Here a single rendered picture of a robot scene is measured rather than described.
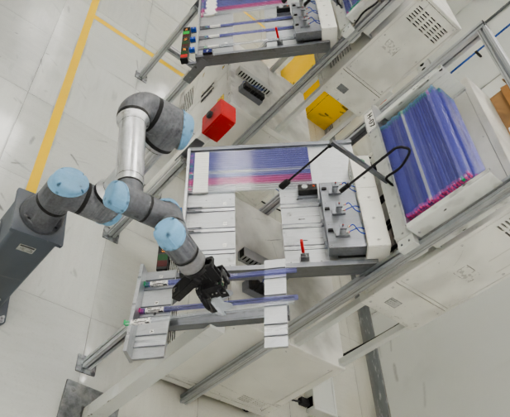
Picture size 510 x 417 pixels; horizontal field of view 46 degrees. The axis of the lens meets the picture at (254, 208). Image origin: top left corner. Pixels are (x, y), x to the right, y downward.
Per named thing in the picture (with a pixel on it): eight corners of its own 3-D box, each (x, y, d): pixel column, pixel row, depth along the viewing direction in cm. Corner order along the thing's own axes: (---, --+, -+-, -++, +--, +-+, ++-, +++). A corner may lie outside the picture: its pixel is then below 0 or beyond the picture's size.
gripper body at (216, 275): (231, 298, 161) (210, 270, 153) (202, 306, 163) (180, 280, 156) (231, 276, 166) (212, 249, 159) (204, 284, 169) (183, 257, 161)
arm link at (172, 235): (174, 208, 151) (181, 227, 145) (195, 237, 158) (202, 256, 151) (148, 224, 152) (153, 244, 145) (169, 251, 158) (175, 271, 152)
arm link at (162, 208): (150, 186, 159) (157, 208, 150) (185, 202, 165) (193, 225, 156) (135, 208, 161) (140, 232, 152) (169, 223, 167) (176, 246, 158)
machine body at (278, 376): (143, 381, 265) (231, 317, 232) (156, 260, 314) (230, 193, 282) (255, 421, 296) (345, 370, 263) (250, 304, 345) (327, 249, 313)
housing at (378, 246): (364, 271, 218) (369, 246, 208) (346, 180, 253) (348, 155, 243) (387, 270, 218) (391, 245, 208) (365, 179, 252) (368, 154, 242)
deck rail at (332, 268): (181, 283, 216) (178, 272, 212) (181, 279, 218) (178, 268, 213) (377, 273, 216) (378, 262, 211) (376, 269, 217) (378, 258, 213)
